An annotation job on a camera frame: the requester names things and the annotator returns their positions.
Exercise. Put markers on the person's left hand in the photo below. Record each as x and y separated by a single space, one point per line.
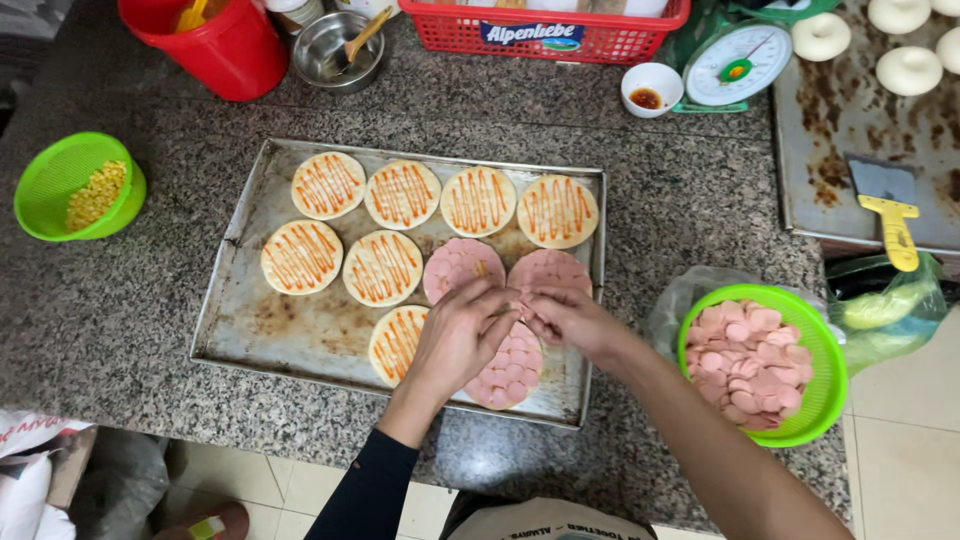
450 337

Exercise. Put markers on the person's right hand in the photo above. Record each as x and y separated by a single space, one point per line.
581 322

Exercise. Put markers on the sausage-topped pizza base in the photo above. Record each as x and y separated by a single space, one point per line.
551 268
457 262
510 375

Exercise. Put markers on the clear plastic bag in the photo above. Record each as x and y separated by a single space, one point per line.
675 307

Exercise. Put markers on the group of sauce-striped pizza bases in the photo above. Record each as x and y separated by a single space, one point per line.
382 268

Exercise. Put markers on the large metal baking tray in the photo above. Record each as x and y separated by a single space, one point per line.
300 337

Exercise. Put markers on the pile of pink sausage slices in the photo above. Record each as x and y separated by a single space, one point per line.
750 367

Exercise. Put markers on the person's beige apron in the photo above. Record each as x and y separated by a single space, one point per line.
540 521

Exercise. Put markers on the small white sauce bowl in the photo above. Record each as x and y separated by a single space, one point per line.
652 82

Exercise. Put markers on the large green plastic colander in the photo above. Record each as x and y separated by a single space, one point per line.
829 390

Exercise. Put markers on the brown slipper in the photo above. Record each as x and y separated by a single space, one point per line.
214 521

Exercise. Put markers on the green kitchen scale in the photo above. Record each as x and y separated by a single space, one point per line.
739 64

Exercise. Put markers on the green plastic bag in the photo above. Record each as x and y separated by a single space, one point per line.
885 307

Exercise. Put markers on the red plastic basket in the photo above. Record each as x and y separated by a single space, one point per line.
450 30

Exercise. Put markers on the stainless steel bowl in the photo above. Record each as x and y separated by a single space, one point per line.
319 56

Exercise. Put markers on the wooden spoon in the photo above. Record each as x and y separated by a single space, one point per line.
366 34

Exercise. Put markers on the stained metal tray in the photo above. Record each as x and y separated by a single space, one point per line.
847 120

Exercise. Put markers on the grey plastic bag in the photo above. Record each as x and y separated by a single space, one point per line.
120 480

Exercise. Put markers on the white-lidded jar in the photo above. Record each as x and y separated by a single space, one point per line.
296 11

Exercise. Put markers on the red plastic bucket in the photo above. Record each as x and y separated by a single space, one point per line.
225 52

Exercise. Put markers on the heap of yellow corn kernels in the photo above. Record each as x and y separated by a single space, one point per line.
96 196

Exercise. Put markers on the yellow plastic utensil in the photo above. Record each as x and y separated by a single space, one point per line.
191 15

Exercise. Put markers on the small green plastic colander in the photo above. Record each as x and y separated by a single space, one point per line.
52 169

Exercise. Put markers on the white printed sack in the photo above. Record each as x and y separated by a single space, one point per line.
26 487

